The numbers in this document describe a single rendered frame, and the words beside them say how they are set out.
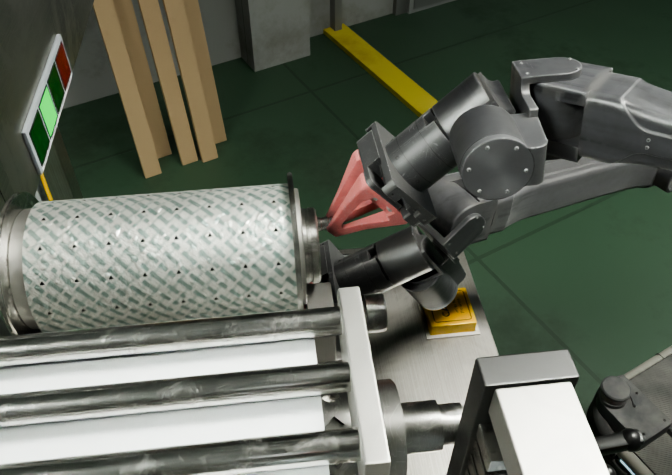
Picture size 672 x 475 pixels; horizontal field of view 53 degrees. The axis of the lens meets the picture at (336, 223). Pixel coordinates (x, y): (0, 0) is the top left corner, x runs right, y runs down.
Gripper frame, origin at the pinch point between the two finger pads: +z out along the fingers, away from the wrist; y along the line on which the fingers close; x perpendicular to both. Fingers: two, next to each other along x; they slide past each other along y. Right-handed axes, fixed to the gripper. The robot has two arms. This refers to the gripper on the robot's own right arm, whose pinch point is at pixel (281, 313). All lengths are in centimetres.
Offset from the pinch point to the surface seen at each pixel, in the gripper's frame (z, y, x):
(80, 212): 2.7, -5.6, 29.6
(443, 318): -13.3, 7.7, -24.5
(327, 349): -8.2, -12.1, 5.3
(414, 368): -7.3, 1.2, -23.9
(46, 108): 19.8, 29.5, 25.8
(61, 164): 56, 71, -2
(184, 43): 54, 174, -37
